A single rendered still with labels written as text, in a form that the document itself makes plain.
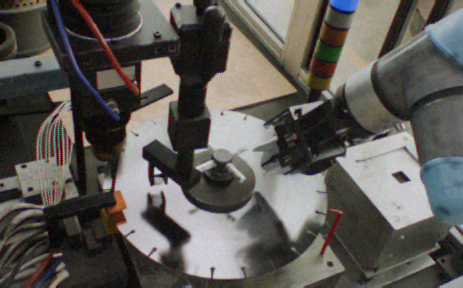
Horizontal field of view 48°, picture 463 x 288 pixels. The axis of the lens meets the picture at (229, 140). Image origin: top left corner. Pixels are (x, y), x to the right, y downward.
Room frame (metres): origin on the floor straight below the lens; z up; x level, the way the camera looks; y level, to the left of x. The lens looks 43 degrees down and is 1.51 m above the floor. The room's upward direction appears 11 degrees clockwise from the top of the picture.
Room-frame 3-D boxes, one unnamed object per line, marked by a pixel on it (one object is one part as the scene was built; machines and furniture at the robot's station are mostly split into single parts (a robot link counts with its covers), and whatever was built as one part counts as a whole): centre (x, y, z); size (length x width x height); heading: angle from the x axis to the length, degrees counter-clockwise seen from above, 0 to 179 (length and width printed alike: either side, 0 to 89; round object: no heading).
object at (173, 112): (0.46, 0.05, 1.17); 0.06 x 0.05 x 0.20; 115
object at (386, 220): (0.66, -0.31, 0.82); 0.18 x 0.18 x 0.15; 34
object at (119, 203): (0.41, 0.17, 0.95); 0.10 x 0.03 x 0.07; 124
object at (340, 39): (0.79, -0.14, 1.08); 0.05 x 0.04 x 0.03; 34
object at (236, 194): (0.52, 0.01, 0.96); 0.11 x 0.11 x 0.03
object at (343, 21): (0.79, -0.14, 1.11); 0.05 x 0.04 x 0.03; 34
